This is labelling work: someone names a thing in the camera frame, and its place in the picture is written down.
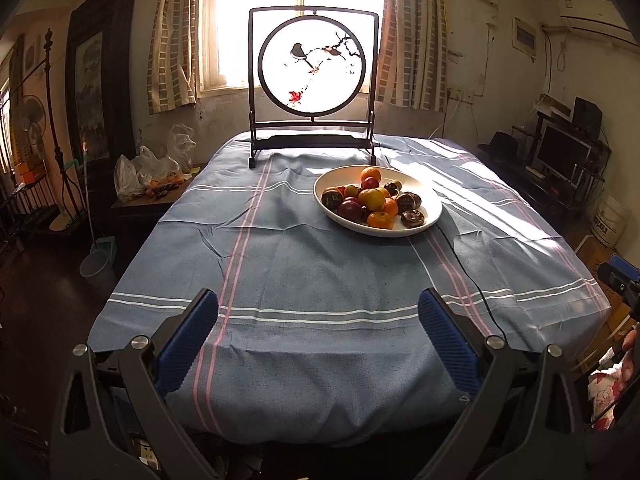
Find large dark plum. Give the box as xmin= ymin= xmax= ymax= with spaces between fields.
xmin=337 ymin=200 xmax=362 ymax=222

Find computer monitor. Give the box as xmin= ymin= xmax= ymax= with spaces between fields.
xmin=535 ymin=120 xmax=591 ymax=186

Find plastic bags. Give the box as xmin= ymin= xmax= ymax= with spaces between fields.
xmin=114 ymin=124 xmax=196 ymax=202

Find black cable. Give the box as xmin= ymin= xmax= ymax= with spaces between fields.
xmin=432 ymin=223 xmax=508 ymax=340

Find dark wrinkled passion fruit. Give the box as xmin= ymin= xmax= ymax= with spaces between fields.
xmin=401 ymin=209 xmax=425 ymax=229

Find orange tangerine on plate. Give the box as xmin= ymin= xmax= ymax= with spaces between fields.
xmin=360 ymin=166 xmax=382 ymax=185

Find round bird painting screen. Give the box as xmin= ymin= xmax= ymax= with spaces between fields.
xmin=247 ymin=4 xmax=380 ymax=169

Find dark framed picture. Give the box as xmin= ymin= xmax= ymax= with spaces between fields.
xmin=65 ymin=0 xmax=136 ymax=166

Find orange tangerine plate front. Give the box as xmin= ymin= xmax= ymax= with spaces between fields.
xmin=367 ymin=210 xmax=395 ymax=230

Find white bucket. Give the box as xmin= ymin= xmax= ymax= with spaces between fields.
xmin=590 ymin=194 xmax=630 ymax=248

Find dark red plum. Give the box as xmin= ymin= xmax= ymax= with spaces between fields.
xmin=360 ymin=177 xmax=380 ymax=190

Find large yellow-green citrus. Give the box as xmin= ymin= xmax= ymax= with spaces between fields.
xmin=358 ymin=188 xmax=386 ymax=211

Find person right hand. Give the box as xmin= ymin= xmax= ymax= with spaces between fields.
xmin=620 ymin=328 xmax=638 ymax=385

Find blue striped tablecloth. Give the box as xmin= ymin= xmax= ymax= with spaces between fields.
xmin=89 ymin=133 xmax=611 ymax=443

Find white oval plate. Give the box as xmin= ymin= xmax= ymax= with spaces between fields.
xmin=314 ymin=166 xmax=442 ymax=238

